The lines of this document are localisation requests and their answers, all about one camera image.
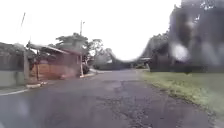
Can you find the dark distant trees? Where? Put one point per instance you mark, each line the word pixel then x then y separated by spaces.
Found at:
pixel 106 62

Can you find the distant low building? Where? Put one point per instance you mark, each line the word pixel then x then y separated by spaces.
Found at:
pixel 145 60

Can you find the utility pole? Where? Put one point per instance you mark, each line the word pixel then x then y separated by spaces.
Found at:
pixel 81 50

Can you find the grey asphalt road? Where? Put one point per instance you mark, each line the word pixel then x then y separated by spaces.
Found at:
pixel 100 106

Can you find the large green tree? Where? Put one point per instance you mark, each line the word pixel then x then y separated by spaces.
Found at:
pixel 71 40

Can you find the red brick building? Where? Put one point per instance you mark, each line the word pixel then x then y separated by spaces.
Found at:
pixel 56 68

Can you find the pale concrete kerb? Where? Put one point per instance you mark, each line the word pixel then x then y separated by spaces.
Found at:
pixel 33 85

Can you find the grass verge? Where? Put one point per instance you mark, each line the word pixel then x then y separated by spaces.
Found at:
pixel 193 86

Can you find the row of dark trees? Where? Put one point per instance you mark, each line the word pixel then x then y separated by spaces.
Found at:
pixel 200 40

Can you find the grey wall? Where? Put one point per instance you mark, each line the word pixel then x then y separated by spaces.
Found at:
pixel 10 78

